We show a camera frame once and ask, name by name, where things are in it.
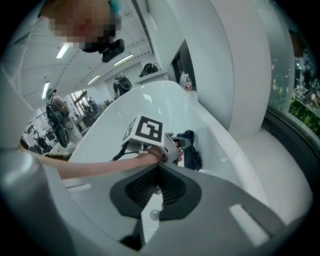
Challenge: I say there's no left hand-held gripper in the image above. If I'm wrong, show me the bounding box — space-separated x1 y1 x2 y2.
120 113 193 166

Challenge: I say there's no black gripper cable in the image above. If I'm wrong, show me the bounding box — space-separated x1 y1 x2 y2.
110 144 131 162

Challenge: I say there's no black head-mounted camera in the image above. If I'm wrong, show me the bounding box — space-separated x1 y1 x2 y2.
100 38 126 64

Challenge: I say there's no white bathtub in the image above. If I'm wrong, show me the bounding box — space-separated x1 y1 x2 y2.
67 79 270 246

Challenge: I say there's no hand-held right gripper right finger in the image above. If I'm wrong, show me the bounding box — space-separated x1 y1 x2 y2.
140 164 295 256

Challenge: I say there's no person's left forearm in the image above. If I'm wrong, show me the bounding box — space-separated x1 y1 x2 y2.
18 145 165 180

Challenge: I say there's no white counter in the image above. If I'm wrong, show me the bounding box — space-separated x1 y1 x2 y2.
131 70 169 85

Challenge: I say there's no clear plastic water bottle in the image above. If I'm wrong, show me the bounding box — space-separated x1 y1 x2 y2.
179 73 193 92

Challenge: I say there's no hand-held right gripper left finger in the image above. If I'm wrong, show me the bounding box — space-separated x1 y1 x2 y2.
61 164 161 243

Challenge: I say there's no dark blue cloth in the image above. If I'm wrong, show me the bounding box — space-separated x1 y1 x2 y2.
176 129 203 172

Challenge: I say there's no person's head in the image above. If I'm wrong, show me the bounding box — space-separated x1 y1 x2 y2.
37 0 124 52

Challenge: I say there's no long ceiling light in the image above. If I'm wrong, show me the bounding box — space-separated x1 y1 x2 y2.
113 53 135 67
55 41 74 60
41 81 50 100
86 74 101 86

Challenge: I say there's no person's white shirt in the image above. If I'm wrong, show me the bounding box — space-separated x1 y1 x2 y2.
0 14 63 151

